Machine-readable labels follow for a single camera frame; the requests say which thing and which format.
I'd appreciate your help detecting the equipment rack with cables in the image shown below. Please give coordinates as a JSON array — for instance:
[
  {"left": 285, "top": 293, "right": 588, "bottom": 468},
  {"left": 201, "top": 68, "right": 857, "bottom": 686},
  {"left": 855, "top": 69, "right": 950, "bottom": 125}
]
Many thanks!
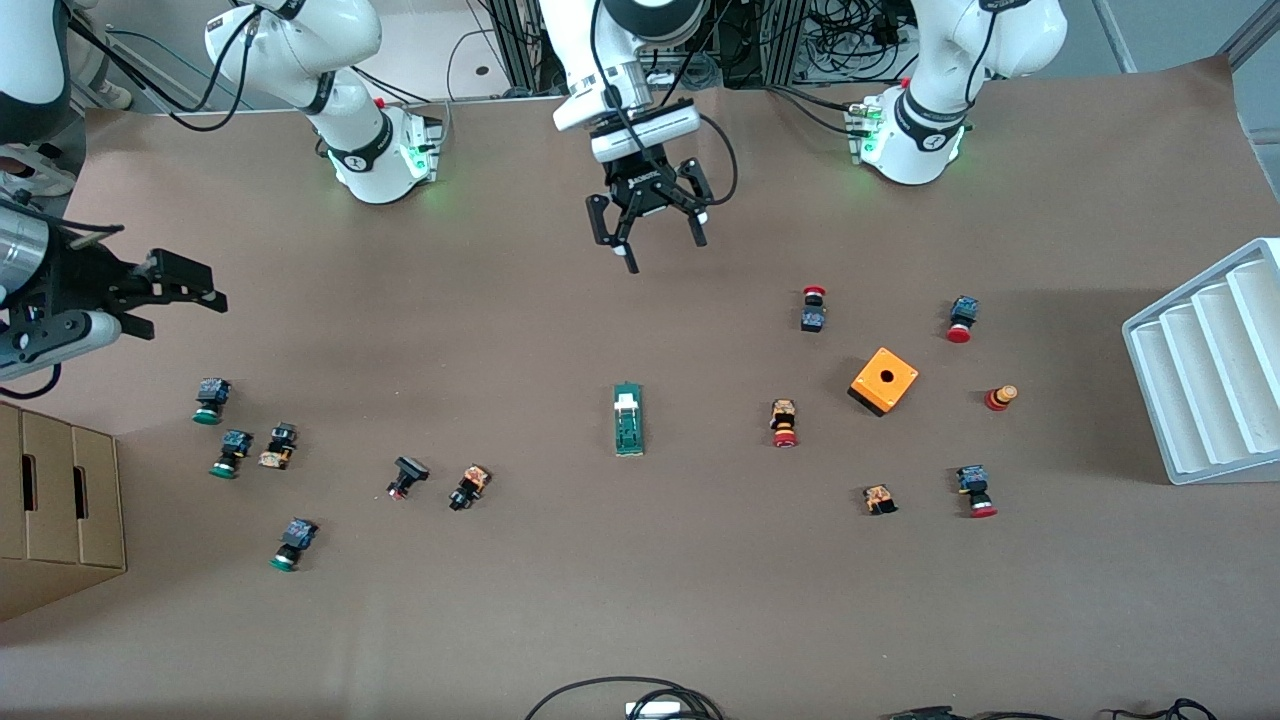
[{"left": 470, "top": 0, "right": 921, "bottom": 96}]

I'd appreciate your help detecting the white stepped plastic tray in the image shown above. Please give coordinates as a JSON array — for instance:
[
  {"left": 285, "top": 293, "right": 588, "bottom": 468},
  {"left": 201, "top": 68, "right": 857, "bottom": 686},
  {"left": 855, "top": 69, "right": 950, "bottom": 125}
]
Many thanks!
[{"left": 1121, "top": 237, "right": 1280, "bottom": 487}]

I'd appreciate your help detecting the green load switch white handle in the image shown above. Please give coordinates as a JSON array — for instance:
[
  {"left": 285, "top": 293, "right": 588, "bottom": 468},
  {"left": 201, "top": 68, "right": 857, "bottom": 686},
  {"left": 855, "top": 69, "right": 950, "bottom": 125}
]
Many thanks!
[{"left": 612, "top": 381, "right": 647, "bottom": 458}]

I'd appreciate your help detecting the aluminium frame bar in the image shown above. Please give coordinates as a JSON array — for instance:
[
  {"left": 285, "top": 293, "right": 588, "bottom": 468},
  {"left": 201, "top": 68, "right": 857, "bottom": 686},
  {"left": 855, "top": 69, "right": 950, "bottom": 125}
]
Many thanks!
[{"left": 1222, "top": 0, "right": 1280, "bottom": 71}]

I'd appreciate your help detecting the black flat cable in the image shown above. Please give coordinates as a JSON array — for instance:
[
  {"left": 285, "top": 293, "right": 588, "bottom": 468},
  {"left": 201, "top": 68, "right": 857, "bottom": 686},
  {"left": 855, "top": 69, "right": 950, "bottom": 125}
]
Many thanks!
[{"left": 880, "top": 705, "right": 1061, "bottom": 720}]

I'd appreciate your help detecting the green mushroom pushbutton switch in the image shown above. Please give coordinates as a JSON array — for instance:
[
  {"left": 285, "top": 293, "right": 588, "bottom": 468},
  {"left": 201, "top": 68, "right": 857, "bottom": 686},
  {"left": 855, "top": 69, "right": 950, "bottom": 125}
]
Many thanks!
[
  {"left": 268, "top": 517, "right": 320, "bottom": 573},
  {"left": 192, "top": 377, "right": 233, "bottom": 426},
  {"left": 208, "top": 429, "right": 254, "bottom": 481}
]

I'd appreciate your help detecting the black selector switch tan block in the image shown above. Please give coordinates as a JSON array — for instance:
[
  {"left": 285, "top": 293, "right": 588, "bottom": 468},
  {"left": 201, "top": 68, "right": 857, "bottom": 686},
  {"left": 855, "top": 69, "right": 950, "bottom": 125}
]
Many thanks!
[{"left": 257, "top": 421, "right": 300, "bottom": 471}]

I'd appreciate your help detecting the white sneaker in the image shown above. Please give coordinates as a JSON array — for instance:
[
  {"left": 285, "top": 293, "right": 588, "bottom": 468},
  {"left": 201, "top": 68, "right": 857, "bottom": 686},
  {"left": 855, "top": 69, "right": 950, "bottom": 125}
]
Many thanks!
[{"left": 0, "top": 150, "right": 79, "bottom": 198}]

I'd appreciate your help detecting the brown cardboard box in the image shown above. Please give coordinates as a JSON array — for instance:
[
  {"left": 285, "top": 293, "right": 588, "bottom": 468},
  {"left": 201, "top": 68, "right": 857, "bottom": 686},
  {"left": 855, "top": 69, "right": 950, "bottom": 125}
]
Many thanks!
[{"left": 0, "top": 400, "right": 128, "bottom": 623}]

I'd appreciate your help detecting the black looped cable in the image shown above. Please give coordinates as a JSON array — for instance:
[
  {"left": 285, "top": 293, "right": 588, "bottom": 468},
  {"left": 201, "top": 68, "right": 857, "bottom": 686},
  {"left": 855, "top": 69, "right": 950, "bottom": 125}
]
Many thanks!
[{"left": 524, "top": 676, "right": 725, "bottom": 720}]

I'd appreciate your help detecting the orange button enclosure box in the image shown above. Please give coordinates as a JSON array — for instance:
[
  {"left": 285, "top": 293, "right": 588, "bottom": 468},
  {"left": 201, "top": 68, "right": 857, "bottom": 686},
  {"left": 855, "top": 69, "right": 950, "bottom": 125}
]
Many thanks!
[{"left": 847, "top": 346, "right": 920, "bottom": 418}]

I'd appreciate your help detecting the thin black tangled cable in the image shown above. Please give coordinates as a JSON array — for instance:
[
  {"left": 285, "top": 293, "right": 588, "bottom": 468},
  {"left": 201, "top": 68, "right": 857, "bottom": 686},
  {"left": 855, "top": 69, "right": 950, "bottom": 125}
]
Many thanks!
[{"left": 1100, "top": 698, "right": 1221, "bottom": 720}]

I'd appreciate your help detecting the black square pushbutton switch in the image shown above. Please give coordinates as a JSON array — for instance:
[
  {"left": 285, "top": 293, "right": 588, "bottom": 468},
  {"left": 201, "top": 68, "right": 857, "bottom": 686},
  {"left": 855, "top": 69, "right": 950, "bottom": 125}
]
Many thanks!
[{"left": 386, "top": 455, "right": 431, "bottom": 502}]

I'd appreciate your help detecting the black selector switch orange block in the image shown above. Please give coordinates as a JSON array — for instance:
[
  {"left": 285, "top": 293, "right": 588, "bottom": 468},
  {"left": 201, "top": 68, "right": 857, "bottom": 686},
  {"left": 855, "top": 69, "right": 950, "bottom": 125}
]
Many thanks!
[{"left": 448, "top": 463, "right": 492, "bottom": 513}]

